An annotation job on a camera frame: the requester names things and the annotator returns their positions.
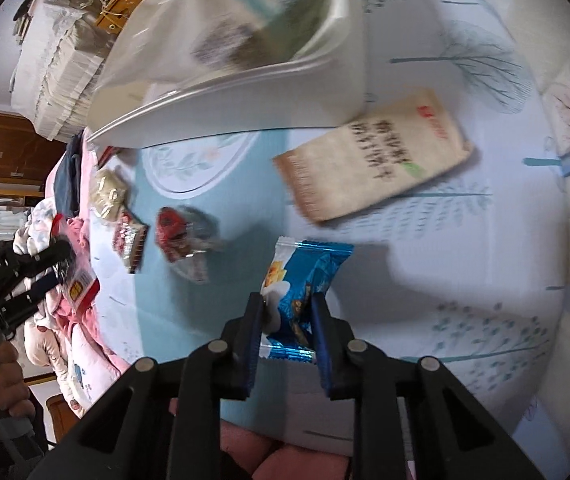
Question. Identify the yellow rice crispy packet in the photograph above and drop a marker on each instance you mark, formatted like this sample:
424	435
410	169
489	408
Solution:
107	192

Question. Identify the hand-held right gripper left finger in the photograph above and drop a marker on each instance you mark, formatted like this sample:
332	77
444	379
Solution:
252	345

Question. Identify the blue snack packet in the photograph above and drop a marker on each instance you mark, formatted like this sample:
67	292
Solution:
295	285

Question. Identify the white lace cover cloth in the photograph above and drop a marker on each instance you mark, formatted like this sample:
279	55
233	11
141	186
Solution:
55	70

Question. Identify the brown wooden door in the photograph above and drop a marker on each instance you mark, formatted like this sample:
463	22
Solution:
0	150

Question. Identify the large translucent pastry packet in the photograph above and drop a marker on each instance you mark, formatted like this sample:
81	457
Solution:
225	45

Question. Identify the pastel printed blanket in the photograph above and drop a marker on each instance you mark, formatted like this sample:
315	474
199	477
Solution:
35	225

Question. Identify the tree print tablecloth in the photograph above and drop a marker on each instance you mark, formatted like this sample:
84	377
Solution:
415	270

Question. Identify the white plastic storage box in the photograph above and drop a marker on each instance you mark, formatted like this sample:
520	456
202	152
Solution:
315	90

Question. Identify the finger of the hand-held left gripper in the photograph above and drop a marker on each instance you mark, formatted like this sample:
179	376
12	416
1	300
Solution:
50	255
35	294

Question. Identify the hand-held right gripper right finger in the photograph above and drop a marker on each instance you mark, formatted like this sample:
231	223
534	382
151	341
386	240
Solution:
325	345

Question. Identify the red round snack packet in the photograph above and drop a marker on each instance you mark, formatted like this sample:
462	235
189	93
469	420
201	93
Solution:
172	230

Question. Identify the person's left hand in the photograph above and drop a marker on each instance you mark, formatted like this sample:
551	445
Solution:
7	375

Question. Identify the dark red snack packet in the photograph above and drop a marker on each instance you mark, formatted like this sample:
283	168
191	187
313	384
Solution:
130	240

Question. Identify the pink blanket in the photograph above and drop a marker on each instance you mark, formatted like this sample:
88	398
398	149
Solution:
80	340

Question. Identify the beige cracker packet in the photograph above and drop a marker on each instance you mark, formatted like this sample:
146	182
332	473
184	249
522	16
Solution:
375	155

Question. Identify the dark red jerky packet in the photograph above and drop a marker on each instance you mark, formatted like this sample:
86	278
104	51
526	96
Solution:
80	285

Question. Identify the dark blue pouch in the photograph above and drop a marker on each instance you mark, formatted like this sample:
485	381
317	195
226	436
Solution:
67	175

